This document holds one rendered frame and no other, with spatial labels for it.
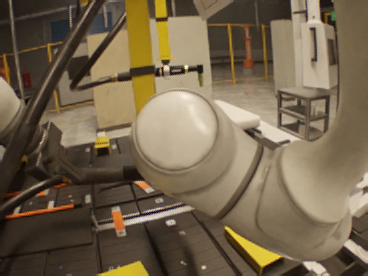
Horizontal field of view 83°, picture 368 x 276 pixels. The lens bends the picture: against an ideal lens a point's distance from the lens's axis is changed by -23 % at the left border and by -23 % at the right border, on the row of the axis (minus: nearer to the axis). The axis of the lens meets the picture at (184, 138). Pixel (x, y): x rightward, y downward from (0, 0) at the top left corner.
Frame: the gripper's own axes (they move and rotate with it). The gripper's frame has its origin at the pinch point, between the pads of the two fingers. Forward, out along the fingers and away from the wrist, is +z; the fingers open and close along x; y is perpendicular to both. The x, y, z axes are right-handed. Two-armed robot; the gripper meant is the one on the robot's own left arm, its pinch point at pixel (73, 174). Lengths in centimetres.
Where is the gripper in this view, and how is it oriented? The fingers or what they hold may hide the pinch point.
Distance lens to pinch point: 65.9
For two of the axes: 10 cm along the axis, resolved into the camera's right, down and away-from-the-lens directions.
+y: 9.2, -3.2, -2.3
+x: -1.0, -7.6, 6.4
